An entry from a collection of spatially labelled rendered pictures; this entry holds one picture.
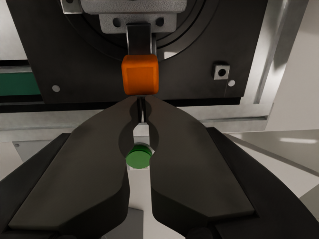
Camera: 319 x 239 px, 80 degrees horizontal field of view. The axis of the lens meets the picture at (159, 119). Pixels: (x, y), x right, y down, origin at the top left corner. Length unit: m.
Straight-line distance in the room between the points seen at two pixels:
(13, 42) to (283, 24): 0.31
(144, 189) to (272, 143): 1.48
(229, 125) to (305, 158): 1.91
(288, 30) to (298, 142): 1.76
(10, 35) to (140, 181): 0.38
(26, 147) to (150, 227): 0.46
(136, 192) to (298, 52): 0.45
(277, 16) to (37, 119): 0.30
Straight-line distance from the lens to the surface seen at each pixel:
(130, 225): 0.56
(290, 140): 1.93
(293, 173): 0.61
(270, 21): 0.25
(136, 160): 0.29
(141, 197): 0.55
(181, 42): 0.19
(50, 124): 0.30
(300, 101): 0.46
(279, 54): 0.27
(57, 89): 0.24
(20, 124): 0.31
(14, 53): 0.32
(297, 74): 0.43
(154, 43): 0.18
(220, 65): 0.22
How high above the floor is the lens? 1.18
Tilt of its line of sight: 57 degrees down
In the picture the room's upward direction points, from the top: 174 degrees clockwise
